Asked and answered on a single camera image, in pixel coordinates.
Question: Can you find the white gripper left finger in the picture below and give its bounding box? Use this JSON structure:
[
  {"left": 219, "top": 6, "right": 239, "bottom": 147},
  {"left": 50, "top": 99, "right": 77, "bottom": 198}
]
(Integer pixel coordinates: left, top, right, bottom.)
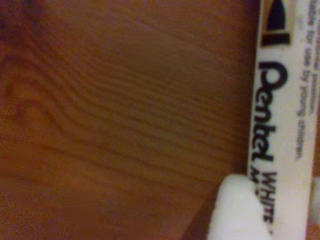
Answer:
[{"left": 206, "top": 174, "right": 274, "bottom": 240}]

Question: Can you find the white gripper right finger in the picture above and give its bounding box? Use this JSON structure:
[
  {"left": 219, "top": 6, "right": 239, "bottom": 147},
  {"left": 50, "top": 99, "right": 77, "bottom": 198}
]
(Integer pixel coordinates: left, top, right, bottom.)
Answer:
[{"left": 309, "top": 176, "right": 320, "bottom": 224}]

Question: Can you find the white marker black cap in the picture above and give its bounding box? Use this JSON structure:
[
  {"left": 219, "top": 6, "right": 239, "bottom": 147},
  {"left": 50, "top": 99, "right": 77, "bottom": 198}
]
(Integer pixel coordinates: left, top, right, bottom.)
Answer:
[{"left": 245, "top": 0, "right": 320, "bottom": 240}]

